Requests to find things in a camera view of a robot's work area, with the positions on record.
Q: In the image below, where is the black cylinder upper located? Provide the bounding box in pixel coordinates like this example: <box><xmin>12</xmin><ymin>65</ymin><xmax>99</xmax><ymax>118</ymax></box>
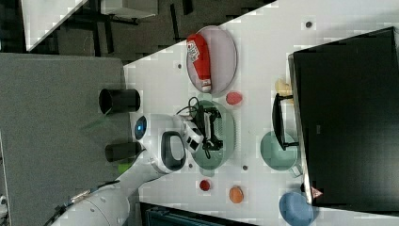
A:
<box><xmin>99</xmin><ymin>89</ymin><xmax>141</xmax><ymax>115</ymax></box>

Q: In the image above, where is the green marker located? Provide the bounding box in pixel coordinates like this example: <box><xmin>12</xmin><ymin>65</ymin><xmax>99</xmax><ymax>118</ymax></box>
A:
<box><xmin>118</xmin><ymin>163</ymin><xmax>132</xmax><ymax>174</ymax></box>

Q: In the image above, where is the red ketchup bottle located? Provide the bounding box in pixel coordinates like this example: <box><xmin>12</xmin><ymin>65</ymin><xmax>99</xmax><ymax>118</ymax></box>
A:
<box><xmin>186</xmin><ymin>34</ymin><xmax>212</xmax><ymax>92</ymax></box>

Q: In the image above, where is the black oven handle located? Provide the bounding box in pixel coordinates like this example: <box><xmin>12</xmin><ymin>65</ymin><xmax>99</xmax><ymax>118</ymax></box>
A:
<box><xmin>272</xmin><ymin>93</ymin><xmax>299</xmax><ymax>151</ymax></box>

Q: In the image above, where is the blue bowl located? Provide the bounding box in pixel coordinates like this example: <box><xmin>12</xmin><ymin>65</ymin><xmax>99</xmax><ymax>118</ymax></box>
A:
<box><xmin>279</xmin><ymin>192</ymin><xmax>315</xmax><ymax>226</ymax></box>

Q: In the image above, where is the dark red round toy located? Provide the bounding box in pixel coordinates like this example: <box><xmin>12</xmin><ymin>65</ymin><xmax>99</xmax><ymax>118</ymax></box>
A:
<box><xmin>199</xmin><ymin>180</ymin><xmax>211</xmax><ymax>191</ymax></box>

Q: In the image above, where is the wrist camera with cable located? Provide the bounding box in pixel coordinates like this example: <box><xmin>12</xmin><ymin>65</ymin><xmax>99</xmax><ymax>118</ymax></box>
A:
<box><xmin>176</xmin><ymin>97</ymin><xmax>211</xmax><ymax>159</ymax></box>

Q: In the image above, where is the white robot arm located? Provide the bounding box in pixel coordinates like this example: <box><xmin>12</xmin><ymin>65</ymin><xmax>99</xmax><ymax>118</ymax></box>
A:
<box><xmin>43</xmin><ymin>105</ymin><xmax>222</xmax><ymax>226</ymax></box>

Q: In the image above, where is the black toaster oven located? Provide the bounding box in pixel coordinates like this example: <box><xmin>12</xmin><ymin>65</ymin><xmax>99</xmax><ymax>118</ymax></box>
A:
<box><xmin>289</xmin><ymin>27</ymin><xmax>399</xmax><ymax>216</ymax></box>

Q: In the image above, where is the teal mug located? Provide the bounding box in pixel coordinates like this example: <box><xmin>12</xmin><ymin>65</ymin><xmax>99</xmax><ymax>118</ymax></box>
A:
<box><xmin>260</xmin><ymin>131</ymin><xmax>303</xmax><ymax>178</ymax></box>

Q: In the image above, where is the round grey tray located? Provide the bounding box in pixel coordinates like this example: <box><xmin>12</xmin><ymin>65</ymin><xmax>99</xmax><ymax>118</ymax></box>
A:
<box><xmin>186</xmin><ymin>25</ymin><xmax>237</xmax><ymax>94</ymax></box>

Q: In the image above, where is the black cylinder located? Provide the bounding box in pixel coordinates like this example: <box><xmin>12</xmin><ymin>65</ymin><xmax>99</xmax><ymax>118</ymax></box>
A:
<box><xmin>99</xmin><ymin>89</ymin><xmax>141</xmax><ymax>115</ymax></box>
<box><xmin>104</xmin><ymin>142</ymin><xmax>143</xmax><ymax>162</ymax></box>

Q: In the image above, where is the green plastic strainer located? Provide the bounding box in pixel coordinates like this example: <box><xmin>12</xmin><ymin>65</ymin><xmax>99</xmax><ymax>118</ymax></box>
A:
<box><xmin>192</xmin><ymin>93</ymin><xmax>236</xmax><ymax>177</ymax></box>

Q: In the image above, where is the pink round toy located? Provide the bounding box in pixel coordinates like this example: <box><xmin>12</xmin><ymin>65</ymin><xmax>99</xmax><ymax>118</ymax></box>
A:
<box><xmin>226</xmin><ymin>91</ymin><xmax>243</xmax><ymax>105</ymax></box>

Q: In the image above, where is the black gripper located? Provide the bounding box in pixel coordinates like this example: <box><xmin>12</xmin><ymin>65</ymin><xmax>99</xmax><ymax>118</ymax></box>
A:
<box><xmin>195</xmin><ymin>106</ymin><xmax>223</xmax><ymax>151</ymax></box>

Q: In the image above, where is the yellow toy behind handle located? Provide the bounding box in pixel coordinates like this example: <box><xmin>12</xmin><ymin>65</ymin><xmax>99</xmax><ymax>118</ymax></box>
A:
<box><xmin>275</xmin><ymin>79</ymin><xmax>294</xmax><ymax>104</ymax></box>

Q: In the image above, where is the black cylinder lower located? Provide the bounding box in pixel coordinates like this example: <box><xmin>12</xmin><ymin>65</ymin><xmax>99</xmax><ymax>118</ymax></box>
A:
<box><xmin>104</xmin><ymin>142</ymin><xmax>143</xmax><ymax>162</ymax></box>

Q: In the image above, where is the white side table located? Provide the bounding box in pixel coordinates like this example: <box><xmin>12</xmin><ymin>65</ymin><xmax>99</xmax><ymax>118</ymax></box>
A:
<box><xmin>20</xmin><ymin>0</ymin><xmax>88</xmax><ymax>52</ymax></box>

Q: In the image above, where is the orange round toy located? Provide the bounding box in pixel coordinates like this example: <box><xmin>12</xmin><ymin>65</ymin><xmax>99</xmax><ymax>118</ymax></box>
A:
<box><xmin>229</xmin><ymin>186</ymin><xmax>244</xmax><ymax>203</ymax></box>

